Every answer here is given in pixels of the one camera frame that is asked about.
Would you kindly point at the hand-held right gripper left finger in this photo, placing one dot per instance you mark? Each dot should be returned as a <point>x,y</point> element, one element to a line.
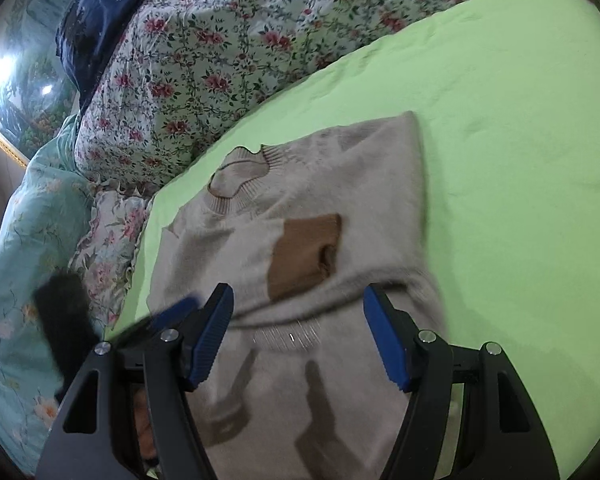
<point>211,330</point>

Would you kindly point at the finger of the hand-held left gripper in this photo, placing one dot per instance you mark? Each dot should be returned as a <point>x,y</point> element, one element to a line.
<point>175,312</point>

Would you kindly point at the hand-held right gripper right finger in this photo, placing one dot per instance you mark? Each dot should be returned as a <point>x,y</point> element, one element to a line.
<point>382,335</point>

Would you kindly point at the beige knit sweater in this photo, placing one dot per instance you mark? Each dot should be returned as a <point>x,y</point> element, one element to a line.
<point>305,185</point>

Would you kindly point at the teal floral pillow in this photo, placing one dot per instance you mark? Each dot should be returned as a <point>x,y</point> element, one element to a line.
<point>25,240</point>

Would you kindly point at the ruffled floral pillow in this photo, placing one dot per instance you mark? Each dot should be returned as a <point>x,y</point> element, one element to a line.
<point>112,240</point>

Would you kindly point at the gold framed landscape painting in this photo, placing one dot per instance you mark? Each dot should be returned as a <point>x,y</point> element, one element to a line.
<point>25,70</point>

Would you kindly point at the white floral quilt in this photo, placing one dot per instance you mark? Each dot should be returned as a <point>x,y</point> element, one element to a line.
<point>220,60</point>

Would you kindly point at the navy blue blanket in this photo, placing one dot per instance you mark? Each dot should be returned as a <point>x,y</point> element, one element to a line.
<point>95,20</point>

